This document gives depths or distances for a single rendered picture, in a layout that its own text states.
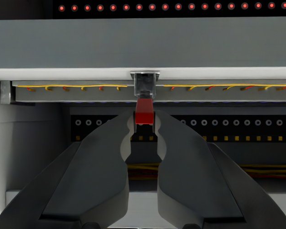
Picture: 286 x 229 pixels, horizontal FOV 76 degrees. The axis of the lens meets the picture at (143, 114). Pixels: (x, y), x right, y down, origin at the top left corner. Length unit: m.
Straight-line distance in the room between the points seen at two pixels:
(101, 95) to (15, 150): 0.15
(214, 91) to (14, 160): 0.28
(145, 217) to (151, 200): 0.02
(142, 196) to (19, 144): 0.19
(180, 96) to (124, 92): 0.07
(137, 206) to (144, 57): 0.18
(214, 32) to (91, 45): 0.11
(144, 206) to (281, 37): 0.23
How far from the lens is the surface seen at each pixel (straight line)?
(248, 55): 0.19
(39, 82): 0.25
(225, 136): 0.39
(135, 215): 0.26
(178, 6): 0.34
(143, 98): 0.16
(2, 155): 0.29
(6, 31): 0.22
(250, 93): 0.25
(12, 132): 0.30
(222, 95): 0.24
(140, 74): 0.18
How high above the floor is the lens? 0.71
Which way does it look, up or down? 21 degrees up
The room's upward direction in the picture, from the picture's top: 179 degrees clockwise
